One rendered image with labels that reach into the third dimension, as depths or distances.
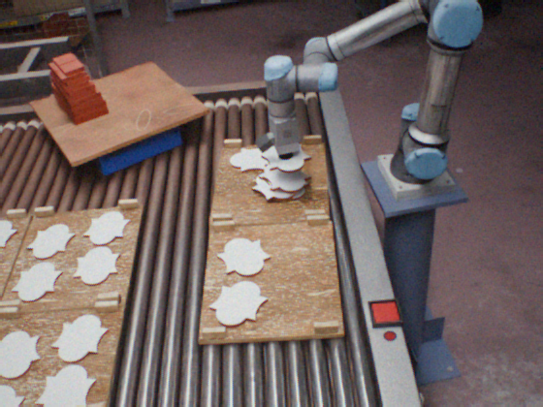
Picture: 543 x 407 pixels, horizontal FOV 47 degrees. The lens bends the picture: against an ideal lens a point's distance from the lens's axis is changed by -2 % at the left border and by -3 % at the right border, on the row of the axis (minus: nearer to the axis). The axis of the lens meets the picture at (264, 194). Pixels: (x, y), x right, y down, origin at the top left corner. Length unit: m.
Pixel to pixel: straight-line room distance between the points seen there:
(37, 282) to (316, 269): 0.76
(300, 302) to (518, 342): 1.39
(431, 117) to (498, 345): 1.29
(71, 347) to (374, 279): 0.78
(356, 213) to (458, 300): 1.13
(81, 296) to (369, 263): 0.77
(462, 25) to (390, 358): 0.80
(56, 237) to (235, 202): 0.54
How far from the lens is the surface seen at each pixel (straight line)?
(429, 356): 2.68
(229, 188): 1.98
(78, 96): 2.24
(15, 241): 2.01
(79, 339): 1.64
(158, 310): 1.67
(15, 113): 2.68
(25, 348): 1.67
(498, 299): 2.95
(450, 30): 1.61
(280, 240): 1.77
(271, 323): 1.57
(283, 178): 1.91
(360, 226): 1.84
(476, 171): 3.65
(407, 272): 2.25
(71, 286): 1.79
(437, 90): 1.71
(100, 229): 1.92
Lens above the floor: 2.12
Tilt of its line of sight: 38 degrees down
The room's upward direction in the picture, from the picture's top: 6 degrees counter-clockwise
